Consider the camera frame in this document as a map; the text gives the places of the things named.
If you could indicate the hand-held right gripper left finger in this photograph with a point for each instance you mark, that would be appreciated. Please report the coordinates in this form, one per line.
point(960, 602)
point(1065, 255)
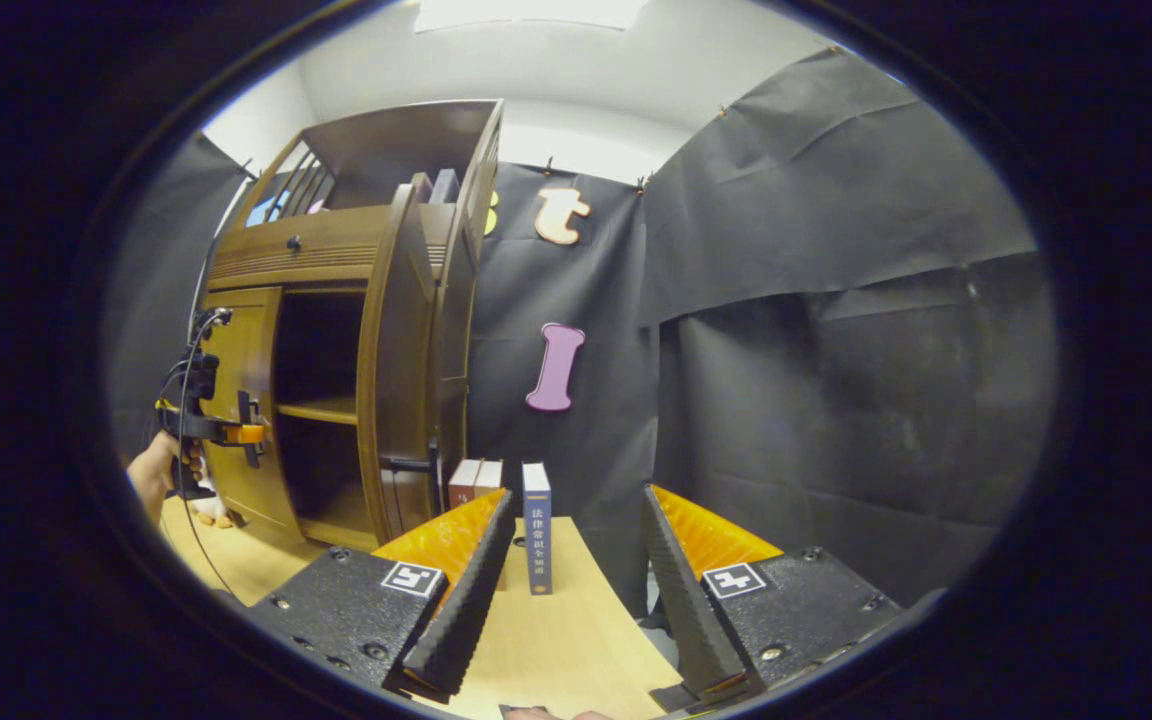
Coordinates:
point(466, 610)

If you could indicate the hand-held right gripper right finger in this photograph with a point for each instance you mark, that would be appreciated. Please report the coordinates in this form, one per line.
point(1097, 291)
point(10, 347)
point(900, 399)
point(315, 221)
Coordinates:
point(691, 610)

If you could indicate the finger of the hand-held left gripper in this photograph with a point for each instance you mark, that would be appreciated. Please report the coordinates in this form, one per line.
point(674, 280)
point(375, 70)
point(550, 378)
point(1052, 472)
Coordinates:
point(241, 434)

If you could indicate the wooden cabinet door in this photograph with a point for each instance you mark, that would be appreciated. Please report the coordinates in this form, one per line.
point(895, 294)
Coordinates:
point(396, 380)
point(241, 340)

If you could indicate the wooden double-door shoe cabinet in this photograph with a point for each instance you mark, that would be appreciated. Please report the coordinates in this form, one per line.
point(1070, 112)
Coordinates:
point(336, 240)

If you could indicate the wooden cabinet drawer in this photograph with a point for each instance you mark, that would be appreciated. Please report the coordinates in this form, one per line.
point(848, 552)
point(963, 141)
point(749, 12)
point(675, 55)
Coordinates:
point(336, 245)

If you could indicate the penguin plush toy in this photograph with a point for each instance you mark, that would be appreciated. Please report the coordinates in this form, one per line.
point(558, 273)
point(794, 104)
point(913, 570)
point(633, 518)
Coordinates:
point(211, 510)

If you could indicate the wooden inner shelf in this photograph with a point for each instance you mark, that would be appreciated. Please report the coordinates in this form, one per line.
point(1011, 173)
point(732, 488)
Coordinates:
point(321, 410)

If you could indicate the blue book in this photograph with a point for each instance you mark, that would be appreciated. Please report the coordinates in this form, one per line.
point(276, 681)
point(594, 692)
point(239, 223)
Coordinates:
point(537, 530)

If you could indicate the dark red book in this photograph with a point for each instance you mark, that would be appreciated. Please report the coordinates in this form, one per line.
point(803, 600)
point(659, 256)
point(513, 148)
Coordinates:
point(463, 485)

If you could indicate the red and white book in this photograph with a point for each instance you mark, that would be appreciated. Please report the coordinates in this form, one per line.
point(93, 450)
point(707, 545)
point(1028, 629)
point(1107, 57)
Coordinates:
point(490, 478)

